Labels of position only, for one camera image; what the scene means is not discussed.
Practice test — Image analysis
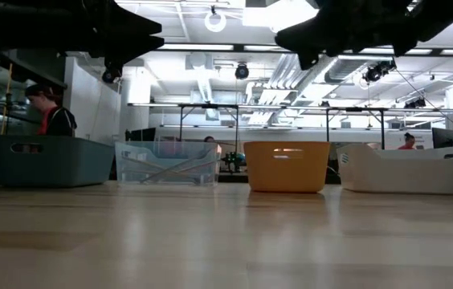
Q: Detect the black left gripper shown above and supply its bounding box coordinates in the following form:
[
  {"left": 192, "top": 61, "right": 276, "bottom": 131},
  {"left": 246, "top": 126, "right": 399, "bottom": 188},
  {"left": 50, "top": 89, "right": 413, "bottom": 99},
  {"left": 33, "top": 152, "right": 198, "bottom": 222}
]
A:
[{"left": 85, "top": 0, "right": 165, "bottom": 73}]

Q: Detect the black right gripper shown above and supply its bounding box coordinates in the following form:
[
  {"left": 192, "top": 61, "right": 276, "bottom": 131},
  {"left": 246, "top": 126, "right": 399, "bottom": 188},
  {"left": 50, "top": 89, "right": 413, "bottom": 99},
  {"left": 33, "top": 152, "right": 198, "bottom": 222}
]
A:
[{"left": 274, "top": 0, "right": 414, "bottom": 71}]

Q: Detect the black round ceiling spotlight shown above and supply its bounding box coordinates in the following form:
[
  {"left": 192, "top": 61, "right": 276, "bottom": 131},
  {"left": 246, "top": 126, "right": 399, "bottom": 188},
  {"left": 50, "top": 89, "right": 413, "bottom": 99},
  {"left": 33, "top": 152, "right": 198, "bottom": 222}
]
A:
[
  {"left": 101, "top": 68, "right": 122, "bottom": 84},
  {"left": 234, "top": 63, "right": 251, "bottom": 80}
]

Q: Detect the white round ceiling lamp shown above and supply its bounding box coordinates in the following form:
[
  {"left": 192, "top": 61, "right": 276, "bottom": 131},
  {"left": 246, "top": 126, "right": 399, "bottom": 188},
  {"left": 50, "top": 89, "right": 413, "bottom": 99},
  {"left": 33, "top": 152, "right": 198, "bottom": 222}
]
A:
[{"left": 204, "top": 6, "right": 227, "bottom": 34}]

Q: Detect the black monitor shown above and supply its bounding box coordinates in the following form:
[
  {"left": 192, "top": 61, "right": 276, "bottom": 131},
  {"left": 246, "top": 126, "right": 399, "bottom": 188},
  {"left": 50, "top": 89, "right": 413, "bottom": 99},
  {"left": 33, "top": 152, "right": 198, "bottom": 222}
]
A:
[
  {"left": 431, "top": 127, "right": 453, "bottom": 149},
  {"left": 124, "top": 127, "right": 157, "bottom": 141}
]

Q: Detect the clear plastic bin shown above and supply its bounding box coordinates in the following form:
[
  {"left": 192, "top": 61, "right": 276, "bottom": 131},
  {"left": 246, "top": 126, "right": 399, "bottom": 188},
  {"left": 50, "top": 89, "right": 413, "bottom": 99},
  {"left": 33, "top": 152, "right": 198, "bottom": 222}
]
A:
[{"left": 114, "top": 140, "right": 222, "bottom": 186}]

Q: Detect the orange plastic bin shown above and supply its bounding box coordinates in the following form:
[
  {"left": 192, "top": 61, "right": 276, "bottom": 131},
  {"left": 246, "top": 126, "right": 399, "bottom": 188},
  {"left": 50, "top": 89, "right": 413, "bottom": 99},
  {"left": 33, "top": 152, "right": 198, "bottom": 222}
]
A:
[{"left": 243, "top": 140, "right": 331, "bottom": 193}]

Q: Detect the black device green light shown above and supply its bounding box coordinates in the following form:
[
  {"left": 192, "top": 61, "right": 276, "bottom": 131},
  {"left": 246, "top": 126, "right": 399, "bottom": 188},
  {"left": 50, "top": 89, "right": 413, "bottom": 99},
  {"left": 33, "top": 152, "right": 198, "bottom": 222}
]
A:
[{"left": 220, "top": 151, "right": 247, "bottom": 174}]

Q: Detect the dark teal plastic bin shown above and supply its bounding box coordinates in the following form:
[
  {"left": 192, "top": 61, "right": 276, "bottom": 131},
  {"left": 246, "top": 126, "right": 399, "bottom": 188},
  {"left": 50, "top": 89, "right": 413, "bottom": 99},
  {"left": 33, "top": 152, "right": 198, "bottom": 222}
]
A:
[{"left": 0, "top": 135, "right": 116, "bottom": 189}]

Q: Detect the white plastic bin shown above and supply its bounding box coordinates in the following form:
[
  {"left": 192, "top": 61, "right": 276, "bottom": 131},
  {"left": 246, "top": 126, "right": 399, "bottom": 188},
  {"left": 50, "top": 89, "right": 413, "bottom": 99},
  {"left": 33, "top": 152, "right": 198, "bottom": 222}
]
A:
[{"left": 337, "top": 143, "right": 453, "bottom": 196}]

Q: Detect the long black frame table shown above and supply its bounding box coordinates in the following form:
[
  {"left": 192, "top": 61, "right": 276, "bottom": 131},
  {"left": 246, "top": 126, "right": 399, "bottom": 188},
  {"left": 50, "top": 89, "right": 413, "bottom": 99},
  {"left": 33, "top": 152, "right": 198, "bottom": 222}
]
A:
[{"left": 128, "top": 102, "right": 453, "bottom": 152}]

